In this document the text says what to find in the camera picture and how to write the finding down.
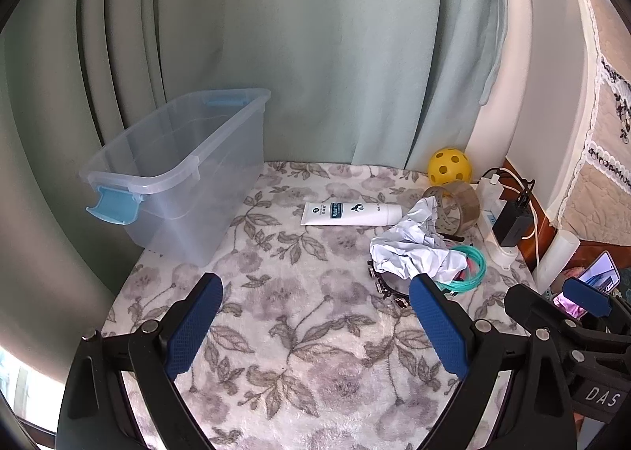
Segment brown packing tape roll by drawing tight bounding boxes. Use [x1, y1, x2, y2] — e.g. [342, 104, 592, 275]
[423, 181, 481, 239]

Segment floral cloth covered desktop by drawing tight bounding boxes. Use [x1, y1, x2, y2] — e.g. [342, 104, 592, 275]
[101, 161, 536, 450]

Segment white padded panel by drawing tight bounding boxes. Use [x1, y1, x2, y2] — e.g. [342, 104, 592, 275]
[508, 0, 612, 219]

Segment yellow perforated plastic ball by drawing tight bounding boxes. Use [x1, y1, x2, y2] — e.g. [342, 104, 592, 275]
[427, 148, 471, 185]

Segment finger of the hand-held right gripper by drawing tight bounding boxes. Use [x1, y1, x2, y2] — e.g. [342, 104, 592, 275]
[504, 284, 585, 332]
[562, 277, 624, 317]

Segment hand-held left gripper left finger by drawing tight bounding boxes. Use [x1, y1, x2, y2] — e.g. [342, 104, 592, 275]
[56, 273, 225, 450]

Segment white paper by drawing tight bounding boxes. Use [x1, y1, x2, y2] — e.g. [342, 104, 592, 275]
[370, 198, 469, 283]

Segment black cable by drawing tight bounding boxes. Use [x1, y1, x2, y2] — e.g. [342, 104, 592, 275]
[480, 166, 537, 207]

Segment white cable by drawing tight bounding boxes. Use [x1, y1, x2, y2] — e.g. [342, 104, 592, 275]
[495, 169, 540, 268]

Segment white charger plug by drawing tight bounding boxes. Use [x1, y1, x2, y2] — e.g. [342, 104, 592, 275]
[476, 175, 501, 211]

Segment clear plastic storage bin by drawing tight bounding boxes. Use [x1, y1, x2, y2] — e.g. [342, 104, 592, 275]
[79, 88, 272, 266]

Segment brown wooden furniture edge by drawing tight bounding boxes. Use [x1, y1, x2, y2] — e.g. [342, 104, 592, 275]
[503, 159, 558, 266]

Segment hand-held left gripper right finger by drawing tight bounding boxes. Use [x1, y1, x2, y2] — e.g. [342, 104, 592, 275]
[409, 274, 575, 450]

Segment pale green curtain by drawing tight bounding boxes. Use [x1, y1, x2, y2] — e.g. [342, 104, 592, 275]
[0, 0, 508, 332]

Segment white cream tube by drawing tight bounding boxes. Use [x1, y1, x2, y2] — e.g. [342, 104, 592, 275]
[301, 202, 402, 226]

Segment quilted lace trimmed cloth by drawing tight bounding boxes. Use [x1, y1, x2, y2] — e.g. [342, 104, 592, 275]
[547, 0, 631, 241]

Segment teal and pink hair ties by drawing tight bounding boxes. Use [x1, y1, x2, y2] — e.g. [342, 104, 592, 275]
[434, 244, 489, 294]

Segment black power adapter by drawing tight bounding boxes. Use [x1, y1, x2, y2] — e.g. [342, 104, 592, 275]
[494, 201, 536, 248]

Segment white cylinder roll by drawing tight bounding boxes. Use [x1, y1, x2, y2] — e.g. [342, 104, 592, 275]
[532, 229, 581, 295]

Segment white power strip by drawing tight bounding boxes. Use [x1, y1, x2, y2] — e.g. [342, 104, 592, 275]
[480, 198, 518, 268]

